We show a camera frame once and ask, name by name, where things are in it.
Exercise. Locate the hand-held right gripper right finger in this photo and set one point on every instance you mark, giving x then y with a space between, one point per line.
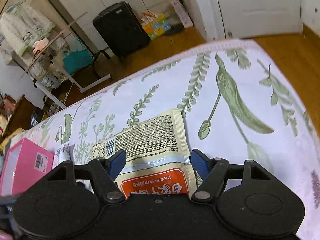
200 164

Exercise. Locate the white printed long box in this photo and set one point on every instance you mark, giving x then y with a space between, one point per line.
182 13

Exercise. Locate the beige snack bag orange label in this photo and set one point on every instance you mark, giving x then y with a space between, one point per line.
152 142

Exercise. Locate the black suitcase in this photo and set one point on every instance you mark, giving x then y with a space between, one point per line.
120 27

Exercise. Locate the pack of paper rolls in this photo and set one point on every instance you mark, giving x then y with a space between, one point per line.
22 30

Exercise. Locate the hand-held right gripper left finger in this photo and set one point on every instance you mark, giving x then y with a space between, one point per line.
117 163

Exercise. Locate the pink cardboard box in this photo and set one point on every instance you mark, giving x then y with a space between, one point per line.
22 165

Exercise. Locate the teal tote bag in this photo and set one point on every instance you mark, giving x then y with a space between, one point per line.
76 60

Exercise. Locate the white chocolate ball snack packet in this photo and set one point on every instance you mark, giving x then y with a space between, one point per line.
63 152

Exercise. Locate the white door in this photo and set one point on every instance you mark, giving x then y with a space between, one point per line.
257 7

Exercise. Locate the colourful snack carton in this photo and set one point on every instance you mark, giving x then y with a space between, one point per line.
156 26

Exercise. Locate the floral bed sheet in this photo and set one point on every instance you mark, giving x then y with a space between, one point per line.
225 105

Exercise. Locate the white metal frame table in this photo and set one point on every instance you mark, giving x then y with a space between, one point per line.
75 81

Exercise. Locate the wooden cabinet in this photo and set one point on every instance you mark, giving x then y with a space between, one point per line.
20 115

